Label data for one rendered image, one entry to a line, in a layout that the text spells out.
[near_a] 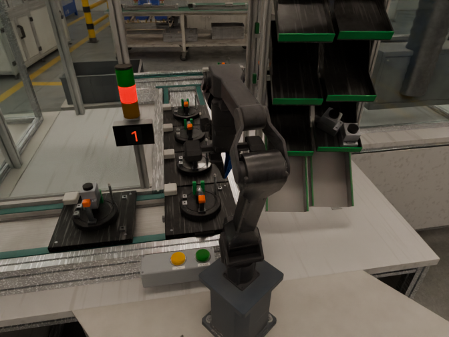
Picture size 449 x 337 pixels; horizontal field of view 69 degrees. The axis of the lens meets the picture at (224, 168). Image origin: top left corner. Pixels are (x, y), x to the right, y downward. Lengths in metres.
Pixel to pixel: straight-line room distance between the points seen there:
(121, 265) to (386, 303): 0.77
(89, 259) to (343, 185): 0.82
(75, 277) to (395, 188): 1.72
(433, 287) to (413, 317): 1.34
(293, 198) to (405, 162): 1.07
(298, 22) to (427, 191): 1.61
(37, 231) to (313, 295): 0.90
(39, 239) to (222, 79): 0.84
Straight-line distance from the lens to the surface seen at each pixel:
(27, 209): 1.33
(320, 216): 1.29
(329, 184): 1.15
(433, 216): 2.50
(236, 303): 0.77
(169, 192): 1.17
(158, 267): 0.97
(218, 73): 0.66
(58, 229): 1.16
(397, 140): 1.94
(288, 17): 0.93
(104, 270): 1.06
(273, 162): 0.49
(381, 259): 1.21
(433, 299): 2.38
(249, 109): 0.52
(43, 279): 1.12
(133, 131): 1.07
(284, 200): 1.09
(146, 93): 2.17
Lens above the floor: 1.70
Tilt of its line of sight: 34 degrees down
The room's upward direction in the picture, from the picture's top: straight up
